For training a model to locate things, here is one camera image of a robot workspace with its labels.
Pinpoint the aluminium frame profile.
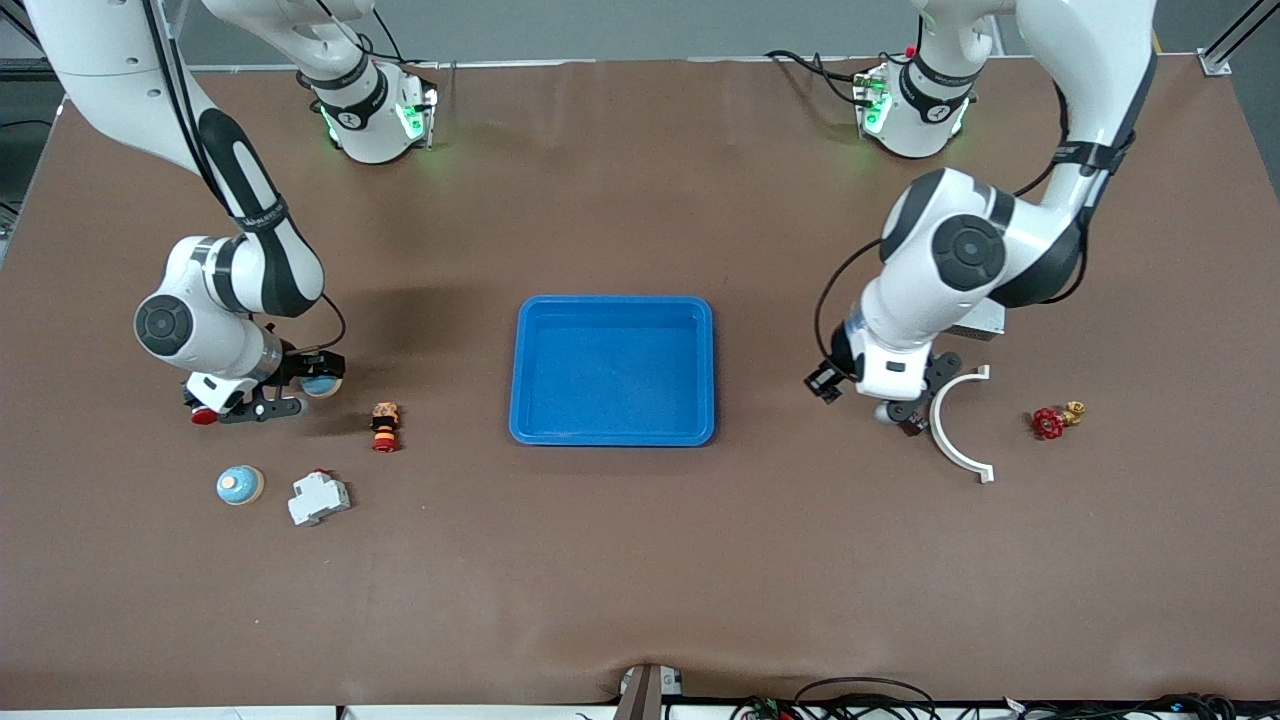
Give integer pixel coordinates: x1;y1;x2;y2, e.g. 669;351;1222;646
1198;0;1280;77

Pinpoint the white circuit breaker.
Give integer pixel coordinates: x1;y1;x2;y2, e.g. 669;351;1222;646
287;468;352;528

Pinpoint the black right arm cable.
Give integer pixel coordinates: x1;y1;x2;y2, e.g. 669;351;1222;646
140;0;348;356

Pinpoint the black looped cable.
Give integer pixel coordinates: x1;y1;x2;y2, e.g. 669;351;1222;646
793;677;941;720

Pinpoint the blue bell with white knob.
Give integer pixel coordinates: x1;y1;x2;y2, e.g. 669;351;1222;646
215;465;266;507

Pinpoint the grey metal box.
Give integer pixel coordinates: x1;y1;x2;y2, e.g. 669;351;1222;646
950;300;1007;342

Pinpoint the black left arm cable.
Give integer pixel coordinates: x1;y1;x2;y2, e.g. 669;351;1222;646
813;80;1141;371

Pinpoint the black cable bundle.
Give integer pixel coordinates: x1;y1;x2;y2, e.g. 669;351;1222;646
1000;692;1246;720

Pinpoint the red handle brass valve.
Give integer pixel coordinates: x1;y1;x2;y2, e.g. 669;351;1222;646
1031;400;1088;442

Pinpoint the black right base cable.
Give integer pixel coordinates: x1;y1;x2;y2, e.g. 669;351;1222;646
345;10;406;66

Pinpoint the black left base cable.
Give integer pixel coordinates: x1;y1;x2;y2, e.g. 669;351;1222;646
765;48;871;106

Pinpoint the black base cable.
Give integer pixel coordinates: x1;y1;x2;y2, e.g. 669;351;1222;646
345;10;406;66
765;48;871;106

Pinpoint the brown table mat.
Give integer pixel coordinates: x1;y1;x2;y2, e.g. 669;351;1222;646
0;55;1280;713

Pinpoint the blue plastic tray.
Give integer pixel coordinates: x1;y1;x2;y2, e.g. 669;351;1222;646
508;294;717;448

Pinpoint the white curved bracket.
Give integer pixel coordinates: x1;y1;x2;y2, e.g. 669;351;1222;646
928;364;997;485

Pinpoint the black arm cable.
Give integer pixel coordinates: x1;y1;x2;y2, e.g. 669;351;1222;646
140;0;348;356
813;80;1141;371

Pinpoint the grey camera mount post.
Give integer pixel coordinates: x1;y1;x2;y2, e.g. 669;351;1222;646
612;663;686;720

